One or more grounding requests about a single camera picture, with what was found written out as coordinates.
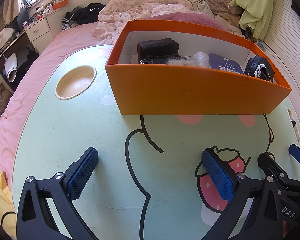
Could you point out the blue card box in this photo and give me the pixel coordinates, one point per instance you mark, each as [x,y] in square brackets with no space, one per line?
[225,63]

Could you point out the cream curtain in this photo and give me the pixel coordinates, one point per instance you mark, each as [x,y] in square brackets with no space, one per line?
[11,3]

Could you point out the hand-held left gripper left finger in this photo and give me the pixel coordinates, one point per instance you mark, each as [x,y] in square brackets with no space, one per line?
[82,175]

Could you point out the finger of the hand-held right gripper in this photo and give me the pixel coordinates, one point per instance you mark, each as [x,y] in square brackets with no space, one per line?
[271,165]
[298,155]

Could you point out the black clothes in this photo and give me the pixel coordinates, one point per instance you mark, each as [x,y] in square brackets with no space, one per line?
[90,12]

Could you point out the orange cardboard box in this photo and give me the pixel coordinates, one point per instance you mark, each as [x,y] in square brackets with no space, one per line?
[190,90]

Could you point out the yellow cushion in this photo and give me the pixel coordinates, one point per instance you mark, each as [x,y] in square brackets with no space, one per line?
[0,197]

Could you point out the white jacket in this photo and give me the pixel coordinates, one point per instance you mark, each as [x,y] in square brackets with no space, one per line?
[2,37]

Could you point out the orange tray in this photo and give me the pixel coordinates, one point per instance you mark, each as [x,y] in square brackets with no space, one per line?
[61,4]

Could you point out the crumpled foil wrappers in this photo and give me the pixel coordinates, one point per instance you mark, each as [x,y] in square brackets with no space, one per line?
[293,123]

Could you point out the black lace-trimmed pouch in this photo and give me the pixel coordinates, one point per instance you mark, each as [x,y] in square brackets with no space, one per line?
[258,67]

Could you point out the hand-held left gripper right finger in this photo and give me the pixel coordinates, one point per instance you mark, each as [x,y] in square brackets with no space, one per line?
[217,175]

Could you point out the black monitor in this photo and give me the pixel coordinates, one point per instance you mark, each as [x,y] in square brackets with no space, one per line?
[22,20]

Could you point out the beige clothing pile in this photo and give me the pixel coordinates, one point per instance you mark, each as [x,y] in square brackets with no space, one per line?
[215,2]

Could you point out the white drawer cabinet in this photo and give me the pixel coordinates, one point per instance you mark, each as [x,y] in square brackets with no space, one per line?
[38,30]

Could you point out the black leather case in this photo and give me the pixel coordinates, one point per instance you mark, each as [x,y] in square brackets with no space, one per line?
[157,47]

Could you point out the light green hanging cloth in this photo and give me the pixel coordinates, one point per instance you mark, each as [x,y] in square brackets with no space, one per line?
[255,5]

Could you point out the pink bed sheet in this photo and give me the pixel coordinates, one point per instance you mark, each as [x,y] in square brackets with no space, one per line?
[40,62]

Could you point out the white slatted door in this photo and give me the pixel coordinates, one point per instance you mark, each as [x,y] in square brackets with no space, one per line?
[290,30]

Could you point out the floral quilt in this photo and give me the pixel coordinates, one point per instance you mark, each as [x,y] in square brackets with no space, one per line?
[120,17]

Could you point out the clear bubble wrap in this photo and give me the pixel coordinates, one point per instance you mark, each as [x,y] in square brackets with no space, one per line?
[200,58]

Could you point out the green cartoon desktop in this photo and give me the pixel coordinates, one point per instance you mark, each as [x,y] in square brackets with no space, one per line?
[77,130]

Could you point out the maroon pillow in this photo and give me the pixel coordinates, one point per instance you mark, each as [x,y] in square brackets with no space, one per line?
[185,17]

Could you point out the white rolled bag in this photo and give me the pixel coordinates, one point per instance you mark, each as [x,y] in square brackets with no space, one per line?
[11,67]

